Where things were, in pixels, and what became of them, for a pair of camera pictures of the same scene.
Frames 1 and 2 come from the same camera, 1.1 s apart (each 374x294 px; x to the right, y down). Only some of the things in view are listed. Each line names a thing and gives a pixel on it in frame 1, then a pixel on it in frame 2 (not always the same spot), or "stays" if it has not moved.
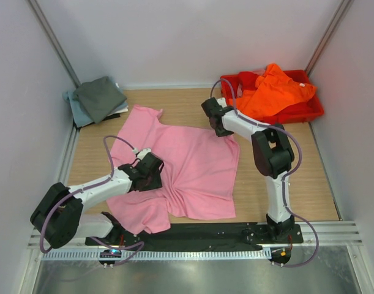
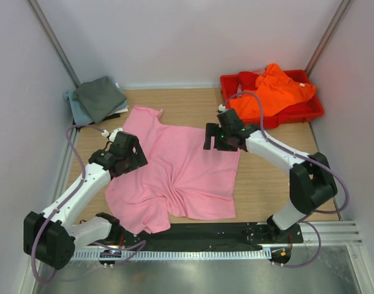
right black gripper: [222, 133] → [213, 130]
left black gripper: [155, 184] → [139, 160]
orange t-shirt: [275, 92] stays
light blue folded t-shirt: [79, 115] stays
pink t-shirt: [199, 172] stays
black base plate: [196, 236] stays
